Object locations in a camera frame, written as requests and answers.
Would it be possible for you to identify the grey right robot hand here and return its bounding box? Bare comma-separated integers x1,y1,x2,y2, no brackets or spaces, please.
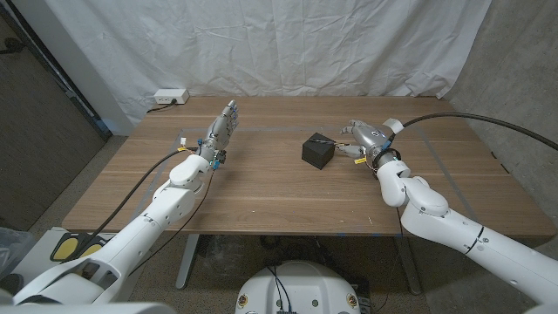
337,119,394,165

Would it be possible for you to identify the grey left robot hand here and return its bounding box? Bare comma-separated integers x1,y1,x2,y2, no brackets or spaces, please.
196,99,240,166

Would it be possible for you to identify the black pen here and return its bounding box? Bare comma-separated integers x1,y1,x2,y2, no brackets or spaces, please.
310,138,350,147

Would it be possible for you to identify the black cube block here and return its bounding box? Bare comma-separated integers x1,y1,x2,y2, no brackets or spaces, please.
301,132,337,171

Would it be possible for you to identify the white power strip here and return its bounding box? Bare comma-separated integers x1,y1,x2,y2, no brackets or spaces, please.
153,88,190,106

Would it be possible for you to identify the white wrinkled backdrop sheet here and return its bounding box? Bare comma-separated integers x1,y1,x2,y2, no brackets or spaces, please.
43,0,493,137

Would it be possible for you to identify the grey table leg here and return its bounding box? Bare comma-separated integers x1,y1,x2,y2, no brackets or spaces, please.
175,234,201,290
394,236,423,296

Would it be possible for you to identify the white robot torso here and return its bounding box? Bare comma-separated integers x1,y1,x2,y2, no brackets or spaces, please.
235,260,362,314

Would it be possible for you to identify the black yellow foot pedal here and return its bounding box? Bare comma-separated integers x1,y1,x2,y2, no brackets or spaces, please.
50,232,105,263

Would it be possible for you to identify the white floor platform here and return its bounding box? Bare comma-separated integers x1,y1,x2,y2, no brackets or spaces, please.
12,226,119,276

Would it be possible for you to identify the clear plastic bag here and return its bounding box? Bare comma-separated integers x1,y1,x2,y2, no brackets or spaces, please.
0,226,34,276

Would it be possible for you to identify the white tape tag on cable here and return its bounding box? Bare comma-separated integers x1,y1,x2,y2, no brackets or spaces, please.
382,117,405,135

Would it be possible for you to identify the black power strip cord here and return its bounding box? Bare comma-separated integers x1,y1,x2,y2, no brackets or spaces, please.
146,100,178,114

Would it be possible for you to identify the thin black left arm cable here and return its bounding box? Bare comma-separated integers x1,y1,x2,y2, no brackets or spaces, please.
128,167,215,276

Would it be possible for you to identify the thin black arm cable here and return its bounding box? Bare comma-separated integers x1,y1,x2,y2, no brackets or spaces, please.
374,207,405,314
128,167,215,276

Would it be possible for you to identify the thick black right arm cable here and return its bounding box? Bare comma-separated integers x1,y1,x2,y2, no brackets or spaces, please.
385,112,558,152

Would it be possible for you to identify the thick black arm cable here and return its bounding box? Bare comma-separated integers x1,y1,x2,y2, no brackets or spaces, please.
385,112,558,152
60,147,200,263

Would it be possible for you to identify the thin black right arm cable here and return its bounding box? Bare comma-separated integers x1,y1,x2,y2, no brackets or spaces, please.
374,207,405,314

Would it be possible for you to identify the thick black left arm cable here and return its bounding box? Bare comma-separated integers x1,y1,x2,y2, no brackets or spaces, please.
60,147,200,263

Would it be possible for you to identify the blue torso cable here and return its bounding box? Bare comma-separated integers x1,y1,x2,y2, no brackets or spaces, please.
266,264,293,313

